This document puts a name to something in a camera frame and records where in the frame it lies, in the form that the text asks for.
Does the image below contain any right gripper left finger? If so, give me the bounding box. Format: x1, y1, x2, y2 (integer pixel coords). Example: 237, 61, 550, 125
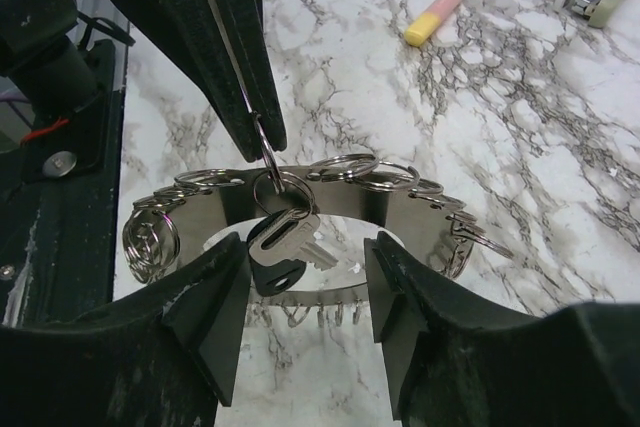
1, 233, 250, 426

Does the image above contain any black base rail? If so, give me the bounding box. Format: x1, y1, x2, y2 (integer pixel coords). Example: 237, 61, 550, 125
1, 40, 126, 327

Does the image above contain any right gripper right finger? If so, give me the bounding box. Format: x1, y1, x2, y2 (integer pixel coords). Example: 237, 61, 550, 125
364, 233, 639, 426

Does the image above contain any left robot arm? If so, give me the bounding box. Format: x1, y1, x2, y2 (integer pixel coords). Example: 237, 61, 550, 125
1, 0, 287, 162

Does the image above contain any silver key black head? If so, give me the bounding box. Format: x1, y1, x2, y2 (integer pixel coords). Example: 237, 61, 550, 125
247, 208, 338, 297

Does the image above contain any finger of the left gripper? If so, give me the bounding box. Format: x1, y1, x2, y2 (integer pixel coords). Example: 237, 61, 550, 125
207, 0, 287, 152
112, 0, 260, 162

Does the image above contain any pink yellow highlighter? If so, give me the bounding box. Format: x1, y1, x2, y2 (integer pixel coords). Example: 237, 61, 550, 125
404, 0, 462, 47

